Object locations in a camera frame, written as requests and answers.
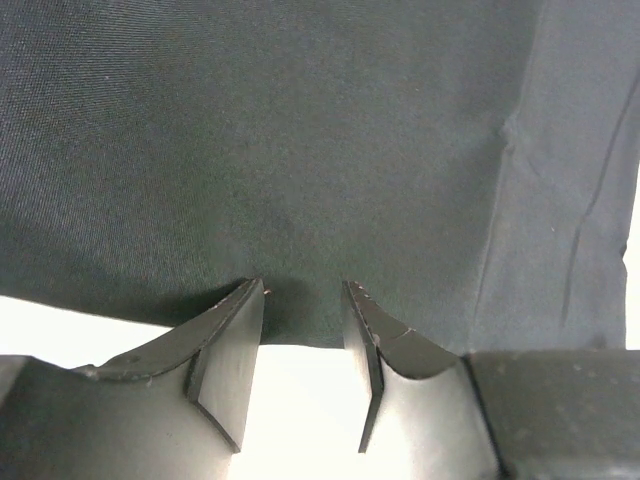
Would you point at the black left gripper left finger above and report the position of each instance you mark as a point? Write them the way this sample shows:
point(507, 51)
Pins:
point(173, 408)

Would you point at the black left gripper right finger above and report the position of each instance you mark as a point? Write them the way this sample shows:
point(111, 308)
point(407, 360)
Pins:
point(421, 417)

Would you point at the black cloth placemat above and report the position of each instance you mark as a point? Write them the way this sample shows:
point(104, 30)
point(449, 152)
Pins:
point(472, 164)

